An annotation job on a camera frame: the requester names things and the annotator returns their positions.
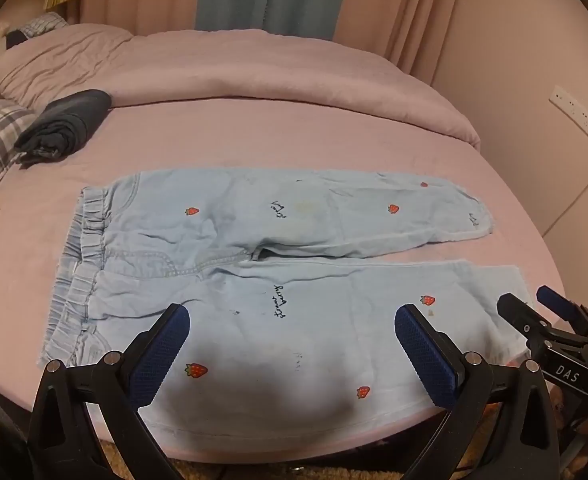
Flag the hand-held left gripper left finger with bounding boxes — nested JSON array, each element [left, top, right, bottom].
[[26, 303, 191, 480]]

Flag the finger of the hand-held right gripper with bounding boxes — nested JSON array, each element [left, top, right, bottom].
[[536, 285, 588, 342], [496, 292, 550, 357]]

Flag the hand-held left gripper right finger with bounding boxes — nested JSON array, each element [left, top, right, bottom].
[[394, 303, 560, 480]]

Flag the light blue strawberry pants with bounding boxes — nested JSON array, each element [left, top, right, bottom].
[[36, 167, 532, 433]]

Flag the white power strip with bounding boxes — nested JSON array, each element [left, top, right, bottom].
[[549, 85, 588, 155]]

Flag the dark folded garment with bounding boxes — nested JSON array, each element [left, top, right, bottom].
[[14, 89, 113, 166]]

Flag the pink duvet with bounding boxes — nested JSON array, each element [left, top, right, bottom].
[[0, 22, 482, 151]]

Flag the blue checked cloth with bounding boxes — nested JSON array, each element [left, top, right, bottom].
[[23, 12, 70, 39]]

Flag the white cable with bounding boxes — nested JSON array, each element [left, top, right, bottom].
[[543, 150, 588, 235]]

